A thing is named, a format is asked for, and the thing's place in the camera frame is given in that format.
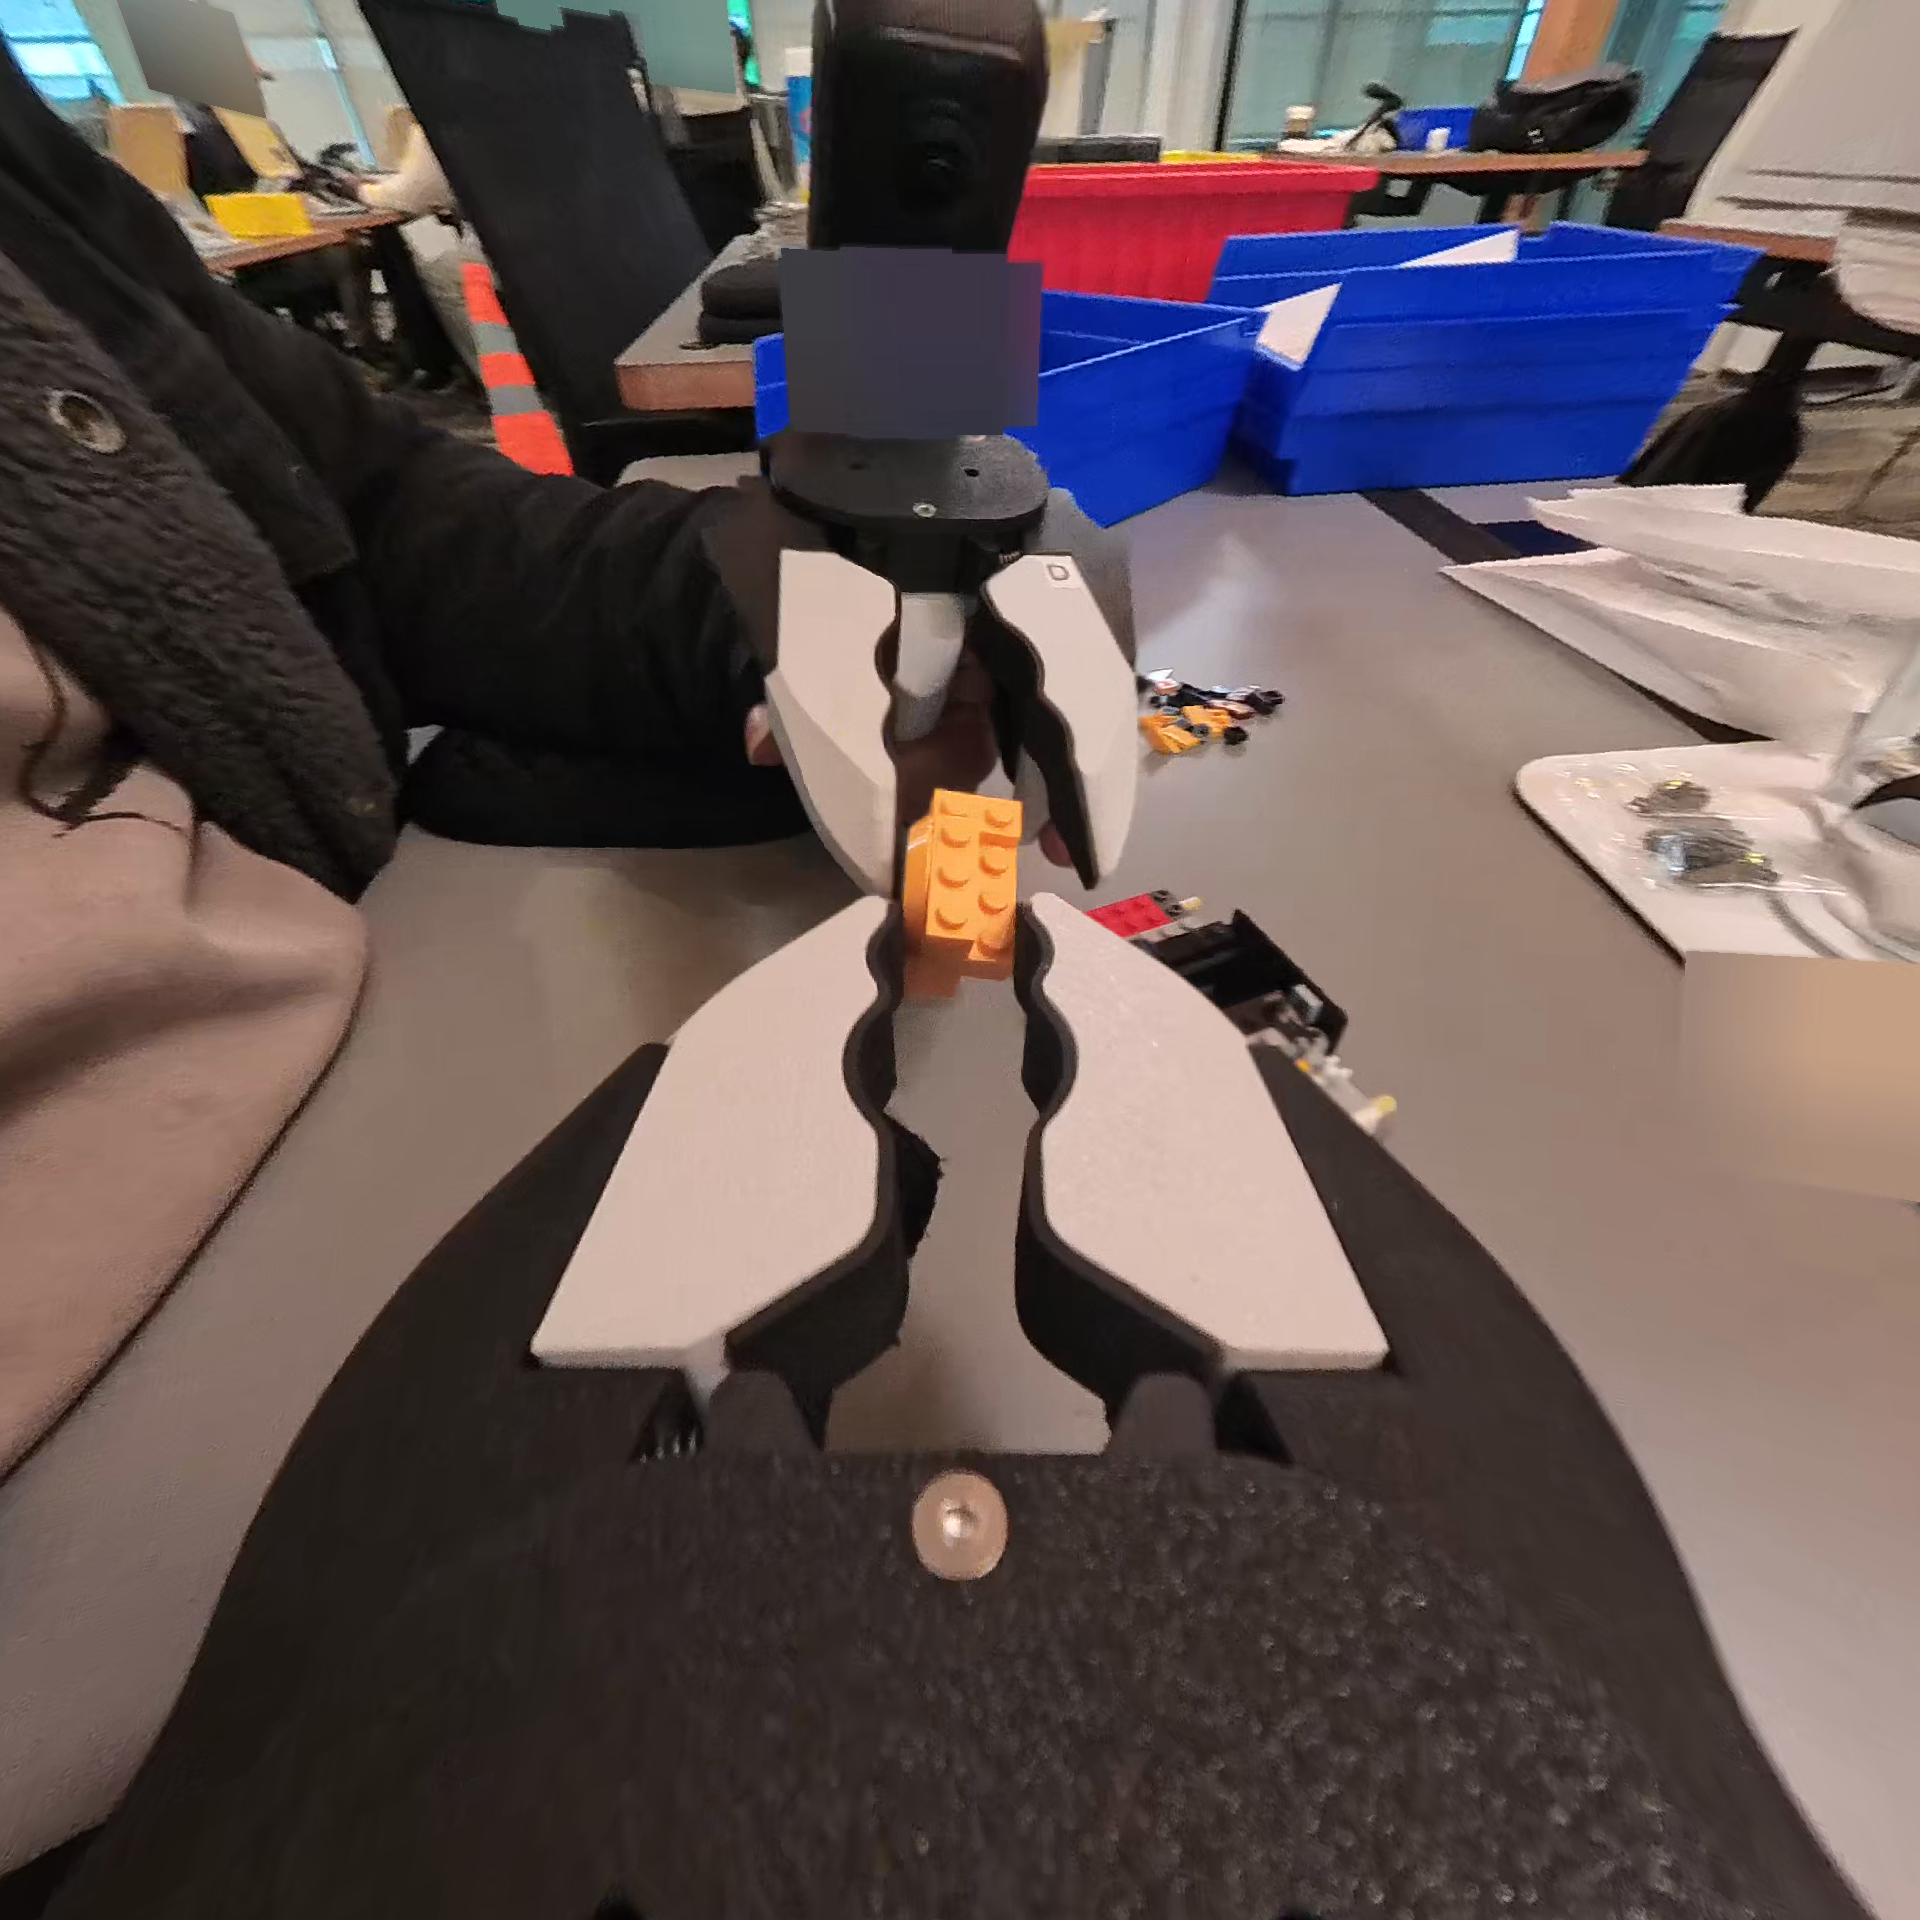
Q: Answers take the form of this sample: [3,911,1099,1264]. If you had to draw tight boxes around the grey desk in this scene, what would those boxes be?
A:
[0,450,1920,1920]

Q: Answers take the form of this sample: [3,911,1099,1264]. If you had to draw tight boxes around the clear plastic cup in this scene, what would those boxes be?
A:
[1814,661,1920,961]

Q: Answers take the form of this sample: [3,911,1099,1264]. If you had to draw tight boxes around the orange striped safety post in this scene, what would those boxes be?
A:
[458,262,576,480]

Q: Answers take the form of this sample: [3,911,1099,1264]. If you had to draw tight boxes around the partly built brick car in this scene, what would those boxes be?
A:
[1084,886,1402,1133]

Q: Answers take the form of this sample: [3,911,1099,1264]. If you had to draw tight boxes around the orange toy brick assembly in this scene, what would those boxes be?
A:
[901,785,1028,999]

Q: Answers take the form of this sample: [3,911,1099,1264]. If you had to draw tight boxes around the nested blue plastic bins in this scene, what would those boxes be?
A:
[1208,222,1769,496]

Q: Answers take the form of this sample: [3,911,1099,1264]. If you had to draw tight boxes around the pile of small toy bricks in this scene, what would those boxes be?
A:
[1131,666,1289,757]

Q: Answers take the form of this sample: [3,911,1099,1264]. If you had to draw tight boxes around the white paper bags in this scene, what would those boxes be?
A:
[1440,482,1920,740]

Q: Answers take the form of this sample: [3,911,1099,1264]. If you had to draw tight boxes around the person's beige hoodie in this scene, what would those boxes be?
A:
[0,608,368,1478]

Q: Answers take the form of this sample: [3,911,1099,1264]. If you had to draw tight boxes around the black soft case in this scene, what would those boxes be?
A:
[697,258,789,346]

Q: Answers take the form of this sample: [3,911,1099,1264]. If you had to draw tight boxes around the wooden table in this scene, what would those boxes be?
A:
[1276,142,1652,226]

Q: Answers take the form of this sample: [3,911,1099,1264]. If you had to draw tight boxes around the black bag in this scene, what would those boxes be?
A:
[1476,66,1648,156]

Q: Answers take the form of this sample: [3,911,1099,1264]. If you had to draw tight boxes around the black mesh chair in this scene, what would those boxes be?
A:
[357,0,713,482]

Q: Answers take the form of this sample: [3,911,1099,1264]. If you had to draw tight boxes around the person's left hand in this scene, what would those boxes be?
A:
[742,655,1089,874]

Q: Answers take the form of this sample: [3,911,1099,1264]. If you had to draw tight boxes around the white tray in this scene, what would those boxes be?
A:
[1516,743,1920,961]

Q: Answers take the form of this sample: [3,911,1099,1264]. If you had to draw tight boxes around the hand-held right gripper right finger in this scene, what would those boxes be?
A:
[1014,892,1397,1390]

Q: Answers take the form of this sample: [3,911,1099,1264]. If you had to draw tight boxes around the person's black fleece jacket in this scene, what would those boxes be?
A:
[0,46,497,902]

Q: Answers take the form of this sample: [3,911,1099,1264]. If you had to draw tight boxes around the red plastic bin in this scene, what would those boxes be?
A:
[1009,157,1382,305]

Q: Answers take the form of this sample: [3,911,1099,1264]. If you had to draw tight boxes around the blue plastic bin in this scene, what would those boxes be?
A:
[754,292,1260,528]

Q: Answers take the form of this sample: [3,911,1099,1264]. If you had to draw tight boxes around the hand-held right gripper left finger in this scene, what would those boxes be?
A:
[528,895,916,1413]

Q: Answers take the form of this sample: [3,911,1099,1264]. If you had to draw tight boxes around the white paper sheet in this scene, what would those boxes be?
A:
[1257,223,1517,360]

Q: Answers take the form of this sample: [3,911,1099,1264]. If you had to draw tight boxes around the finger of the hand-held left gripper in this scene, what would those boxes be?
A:
[976,560,1146,888]
[762,546,921,895]

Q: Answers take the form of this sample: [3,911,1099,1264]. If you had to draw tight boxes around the pile of dark small pieces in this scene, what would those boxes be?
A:
[1628,772,1802,888]

